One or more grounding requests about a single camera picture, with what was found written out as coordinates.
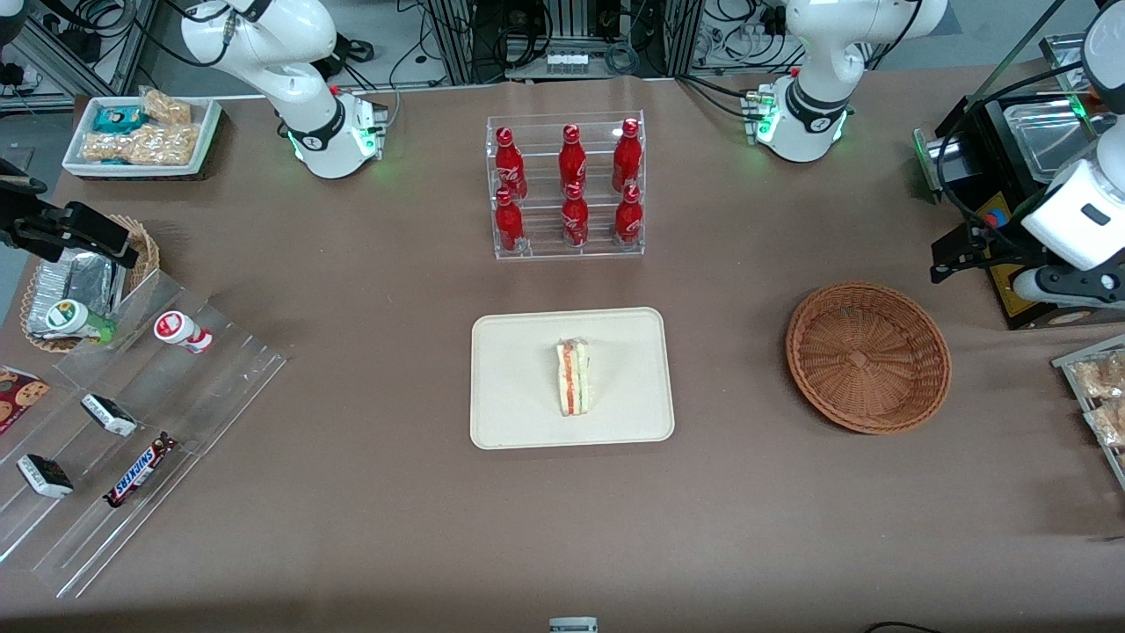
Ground triangular sandwich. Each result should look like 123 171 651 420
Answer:
555 338 594 418

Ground small brown wicker basket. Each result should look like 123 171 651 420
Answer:
19 214 162 354

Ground grey snack tray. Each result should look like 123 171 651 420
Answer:
1052 333 1125 490

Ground large brown wicker basket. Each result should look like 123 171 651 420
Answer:
786 281 953 436

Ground white snack tray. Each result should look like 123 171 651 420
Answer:
62 95 223 182

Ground cream plastic tray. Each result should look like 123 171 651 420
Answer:
470 307 676 451

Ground silver foil package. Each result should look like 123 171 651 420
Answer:
28 248 129 340

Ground black appliance with yellow panel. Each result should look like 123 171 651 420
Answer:
914 88 1125 331

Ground green lid drink bottle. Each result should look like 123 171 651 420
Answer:
44 298 117 346

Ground clear bag of puffed snack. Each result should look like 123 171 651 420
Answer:
1085 399 1125 446
1074 351 1125 399

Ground large rice cracker bag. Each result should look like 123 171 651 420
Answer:
81 122 202 167

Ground steel food pan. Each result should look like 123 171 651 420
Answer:
1004 98 1104 183

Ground green snack packet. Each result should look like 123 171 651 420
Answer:
92 105 148 135

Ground red white yogurt bottle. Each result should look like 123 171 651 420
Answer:
154 310 214 355

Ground small rice cracker bag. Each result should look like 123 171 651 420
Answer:
140 87 193 125

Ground cookie package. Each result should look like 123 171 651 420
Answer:
0 365 50 435

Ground black white snack bar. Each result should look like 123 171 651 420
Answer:
17 453 76 500
80 393 139 438

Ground clear acrylic stepped display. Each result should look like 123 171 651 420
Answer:
0 268 290 600

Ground snickers bar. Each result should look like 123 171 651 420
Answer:
103 432 179 509

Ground red cola bottle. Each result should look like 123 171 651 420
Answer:
613 118 643 193
561 182 591 249
494 127 529 201
614 185 644 245
559 124 588 190
494 187 526 254

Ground clear acrylic bottle rack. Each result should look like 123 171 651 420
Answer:
486 110 647 261

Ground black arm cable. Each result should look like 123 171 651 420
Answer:
933 60 1092 231

